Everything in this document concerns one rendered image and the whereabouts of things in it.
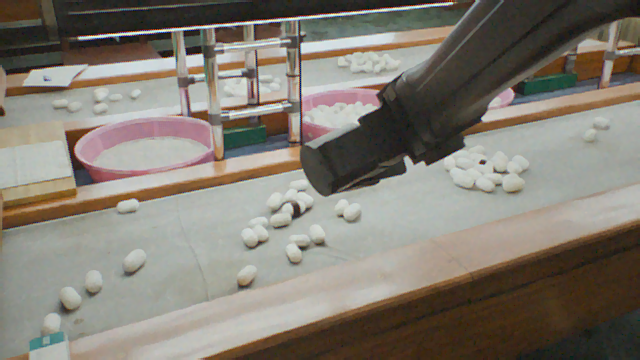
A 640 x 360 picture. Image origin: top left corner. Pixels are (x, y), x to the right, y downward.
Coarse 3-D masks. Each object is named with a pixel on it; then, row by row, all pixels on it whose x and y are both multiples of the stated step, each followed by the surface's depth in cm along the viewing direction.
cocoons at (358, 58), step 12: (348, 60) 172; (360, 60) 168; (372, 60) 172; (384, 60) 168; (228, 84) 147; (240, 84) 146; (276, 84) 146; (96, 96) 138; (120, 96) 139; (132, 96) 140; (240, 96) 142; (72, 108) 132; (96, 108) 131
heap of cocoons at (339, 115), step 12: (312, 108) 135; (324, 108) 135; (336, 108) 135; (348, 108) 136; (360, 108) 134; (372, 108) 135; (312, 120) 132; (324, 120) 128; (336, 120) 129; (348, 120) 128
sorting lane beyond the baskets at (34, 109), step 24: (408, 48) 186; (432, 48) 186; (264, 72) 162; (312, 72) 162; (336, 72) 162; (360, 72) 162; (384, 72) 162; (24, 96) 143; (48, 96) 143; (72, 96) 143; (144, 96) 143; (168, 96) 143; (192, 96) 143; (0, 120) 128; (24, 120) 128; (48, 120) 128; (72, 120) 129
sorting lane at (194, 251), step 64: (512, 128) 124; (576, 128) 124; (192, 192) 98; (256, 192) 98; (384, 192) 98; (448, 192) 98; (512, 192) 98; (576, 192) 98; (0, 256) 81; (64, 256) 81; (192, 256) 81; (256, 256) 81; (320, 256) 81; (0, 320) 69; (64, 320) 69; (128, 320) 69
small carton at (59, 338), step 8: (40, 336) 60; (48, 336) 60; (56, 336) 60; (64, 336) 60; (32, 344) 59; (40, 344) 59; (48, 344) 59; (56, 344) 59; (64, 344) 59; (32, 352) 58; (40, 352) 58; (48, 352) 58; (56, 352) 58; (64, 352) 58
